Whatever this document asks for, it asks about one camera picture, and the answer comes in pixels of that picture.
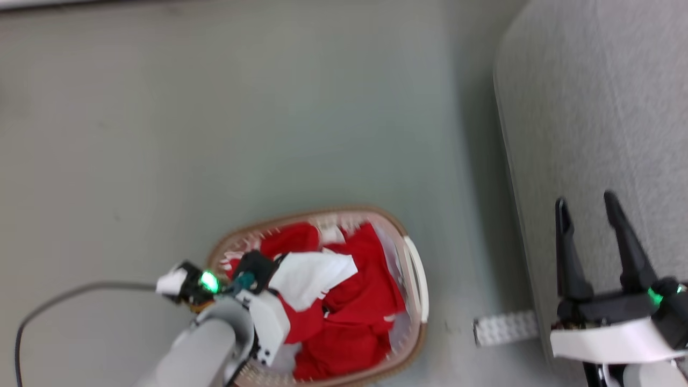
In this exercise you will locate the grey fabric sofa seat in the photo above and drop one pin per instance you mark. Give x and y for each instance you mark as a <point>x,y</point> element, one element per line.
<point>596,118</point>

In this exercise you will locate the red garment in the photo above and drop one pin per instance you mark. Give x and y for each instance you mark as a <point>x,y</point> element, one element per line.
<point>365,301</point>

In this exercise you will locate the white brown-rimmed laundry basket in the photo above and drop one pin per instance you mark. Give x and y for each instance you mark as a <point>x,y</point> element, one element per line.
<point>416,279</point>

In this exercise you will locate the white sofa leg block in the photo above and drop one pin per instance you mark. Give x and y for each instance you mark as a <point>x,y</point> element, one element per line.
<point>505,328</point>

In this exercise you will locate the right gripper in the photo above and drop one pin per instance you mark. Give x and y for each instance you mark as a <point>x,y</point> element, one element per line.
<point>618,328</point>

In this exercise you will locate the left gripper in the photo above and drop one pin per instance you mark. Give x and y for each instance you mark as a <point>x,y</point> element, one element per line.
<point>191,284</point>

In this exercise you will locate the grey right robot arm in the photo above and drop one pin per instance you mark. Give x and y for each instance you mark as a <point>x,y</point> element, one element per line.
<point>645,375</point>

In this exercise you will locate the white garment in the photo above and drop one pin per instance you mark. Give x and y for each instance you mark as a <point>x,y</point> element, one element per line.
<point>312,277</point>

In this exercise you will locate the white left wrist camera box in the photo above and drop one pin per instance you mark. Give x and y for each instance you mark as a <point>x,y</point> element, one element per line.
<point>267,322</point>

